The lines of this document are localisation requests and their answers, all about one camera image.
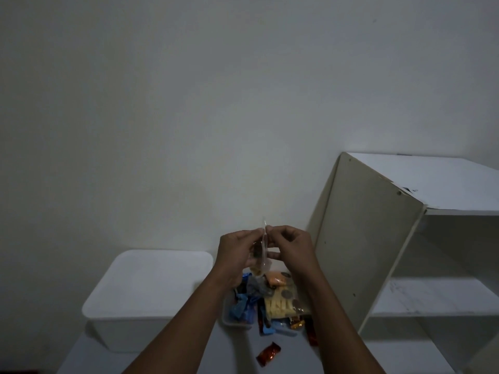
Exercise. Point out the person's right hand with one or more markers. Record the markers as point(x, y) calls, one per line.
point(296, 253)

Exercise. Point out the person's left hand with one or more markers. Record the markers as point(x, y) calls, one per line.
point(234, 257)

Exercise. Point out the clear bag of orange-yellow snacks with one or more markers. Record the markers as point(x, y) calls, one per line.
point(263, 264)

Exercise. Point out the clear bag of orange snacks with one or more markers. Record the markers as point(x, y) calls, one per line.
point(276, 279)

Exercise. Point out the clear bag of grey snacks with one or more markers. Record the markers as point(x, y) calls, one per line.
point(256, 287)

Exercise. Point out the pile of candies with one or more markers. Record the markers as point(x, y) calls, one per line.
point(245, 307)

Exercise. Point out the white plastic storage bin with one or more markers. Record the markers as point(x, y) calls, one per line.
point(148, 280)

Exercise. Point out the red candy wrapper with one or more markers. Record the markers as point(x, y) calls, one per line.
point(269, 353)

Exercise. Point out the person's right forearm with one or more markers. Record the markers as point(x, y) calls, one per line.
point(343, 331)

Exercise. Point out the person's left forearm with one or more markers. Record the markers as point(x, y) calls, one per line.
point(183, 331)

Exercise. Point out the white shelf unit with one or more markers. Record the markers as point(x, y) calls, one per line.
point(370, 237)

